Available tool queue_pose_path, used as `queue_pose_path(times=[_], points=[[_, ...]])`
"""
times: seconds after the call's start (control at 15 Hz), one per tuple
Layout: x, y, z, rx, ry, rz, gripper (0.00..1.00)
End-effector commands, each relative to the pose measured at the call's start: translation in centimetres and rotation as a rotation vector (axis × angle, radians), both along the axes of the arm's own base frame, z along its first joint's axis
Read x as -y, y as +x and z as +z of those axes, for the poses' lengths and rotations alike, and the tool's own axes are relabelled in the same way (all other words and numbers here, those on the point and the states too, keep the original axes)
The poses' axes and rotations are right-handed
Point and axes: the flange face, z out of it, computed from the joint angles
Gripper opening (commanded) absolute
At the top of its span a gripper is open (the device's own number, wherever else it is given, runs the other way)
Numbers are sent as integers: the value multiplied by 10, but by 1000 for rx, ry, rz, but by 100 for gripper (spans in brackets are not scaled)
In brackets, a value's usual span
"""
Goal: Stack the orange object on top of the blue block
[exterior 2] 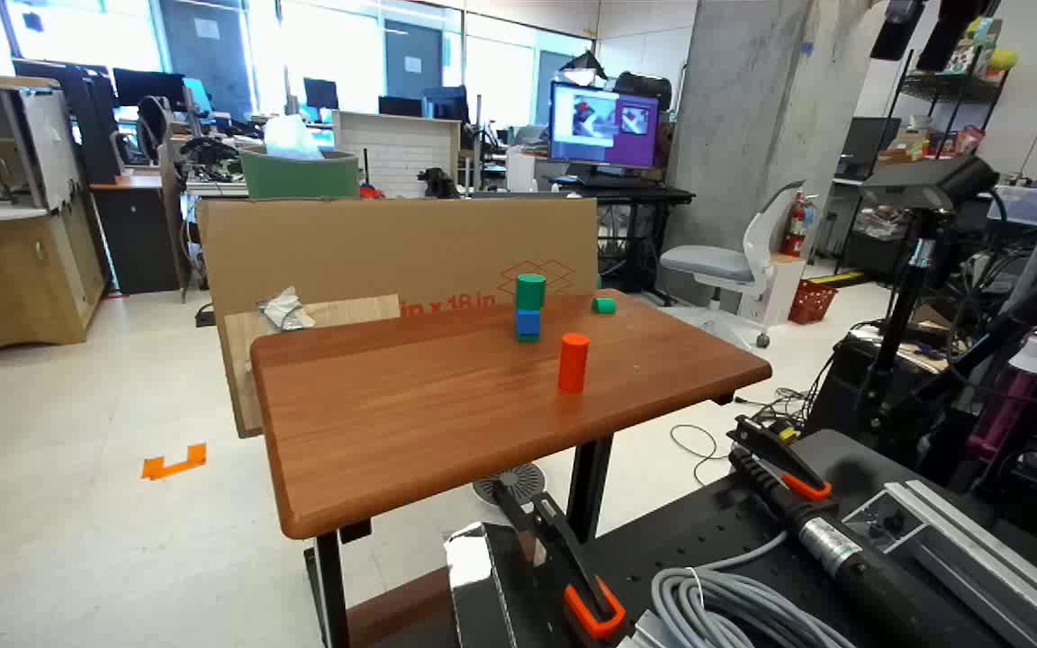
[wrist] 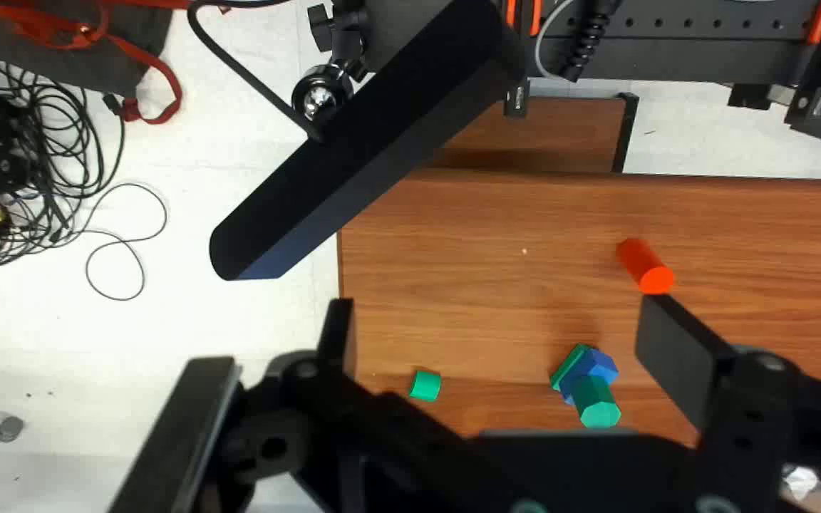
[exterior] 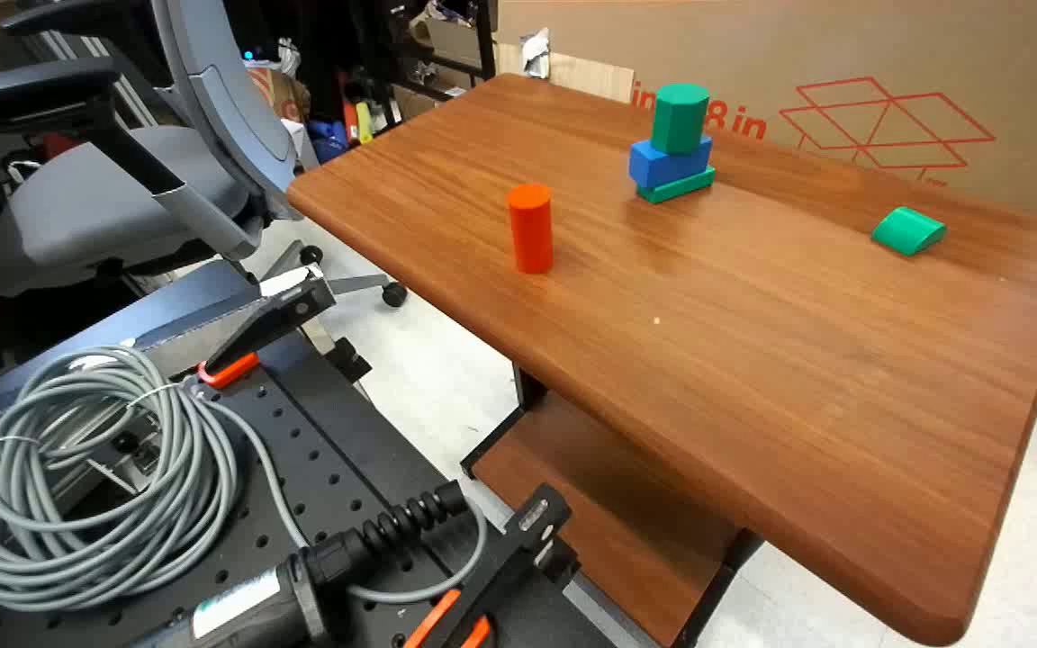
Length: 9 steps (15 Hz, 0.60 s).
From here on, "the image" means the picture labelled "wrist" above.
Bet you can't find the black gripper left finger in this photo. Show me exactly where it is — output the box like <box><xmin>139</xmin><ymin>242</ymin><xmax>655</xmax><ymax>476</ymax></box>
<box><xmin>108</xmin><ymin>296</ymin><xmax>492</xmax><ymax>513</ymax></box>

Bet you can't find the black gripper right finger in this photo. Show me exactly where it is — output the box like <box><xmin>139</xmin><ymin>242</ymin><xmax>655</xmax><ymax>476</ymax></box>
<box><xmin>637</xmin><ymin>292</ymin><xmax>821</xmax><ymax>513</ymax></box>

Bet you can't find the orange cylinder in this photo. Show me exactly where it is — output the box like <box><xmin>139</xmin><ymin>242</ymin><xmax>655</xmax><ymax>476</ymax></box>
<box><xmin>616</xmin><ymin>238</ymin><xmax>680</xmax><ymax>296</ymax></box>

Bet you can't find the blue block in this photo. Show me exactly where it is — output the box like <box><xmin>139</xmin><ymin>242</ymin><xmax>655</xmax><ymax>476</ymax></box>
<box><xmin>571</xmin><ymin>345</ymin><xmax>621</xmax><ymax>393</ymax></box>

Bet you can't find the small green cylinder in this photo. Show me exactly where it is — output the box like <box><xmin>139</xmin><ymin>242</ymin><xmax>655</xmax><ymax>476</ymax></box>
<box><xmin>405</xmin><ymin>367</ymin><xmax>444</xmax><ymax>406</ymax></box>

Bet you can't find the large green cylinder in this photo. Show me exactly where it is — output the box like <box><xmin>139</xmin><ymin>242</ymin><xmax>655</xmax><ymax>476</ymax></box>
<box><xmin>576</xmin><ymin>375</ymin><xmax>626</xmax><ymax>433</ymax></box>

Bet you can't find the long black rectangular bar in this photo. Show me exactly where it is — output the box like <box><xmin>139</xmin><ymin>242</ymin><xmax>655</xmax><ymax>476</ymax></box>
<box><xmin>208</xmin><ymin>0</ymin><xmax>534</xmax><ymax>285</ymax></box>

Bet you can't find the grey rubber foot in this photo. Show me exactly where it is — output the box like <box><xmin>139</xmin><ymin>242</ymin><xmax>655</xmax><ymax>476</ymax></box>
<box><xmin>0</xmin><ymin>414</ymin><xmax>30</xmax><ymax>446</ymax></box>

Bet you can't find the dark grey bag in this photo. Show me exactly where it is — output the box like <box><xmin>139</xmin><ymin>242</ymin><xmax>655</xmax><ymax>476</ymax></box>
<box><xmin>0</xmin><ymin>0</ymin><xmax>177</xmax><ymax>97</ymax></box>

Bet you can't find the thin grey cable loop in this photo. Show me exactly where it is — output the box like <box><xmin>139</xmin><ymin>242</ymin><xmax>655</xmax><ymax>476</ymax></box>
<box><xmin>81</xmin><ymin>181</ymin><xmax>171</xmax><ymax>305</ymax></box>

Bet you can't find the black ball head mount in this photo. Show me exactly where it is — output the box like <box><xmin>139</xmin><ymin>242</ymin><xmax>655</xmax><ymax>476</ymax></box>
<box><xmin>291</xmin><ymin>0</ymin><xmax>378</xmax><ymax>127</ymax></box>

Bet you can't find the orange strap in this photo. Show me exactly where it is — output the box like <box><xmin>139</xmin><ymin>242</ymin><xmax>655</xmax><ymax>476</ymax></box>
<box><xmin>0</xmin><ymin>0</ymin><xmax>185</xmax><ymax>127</ymax></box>

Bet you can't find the black cable bundle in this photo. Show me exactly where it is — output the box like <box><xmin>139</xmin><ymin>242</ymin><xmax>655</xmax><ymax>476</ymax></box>
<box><xmin>0</xmin><ymin>45</ymin><xmax>134</xmax><ymax>281</ymax></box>

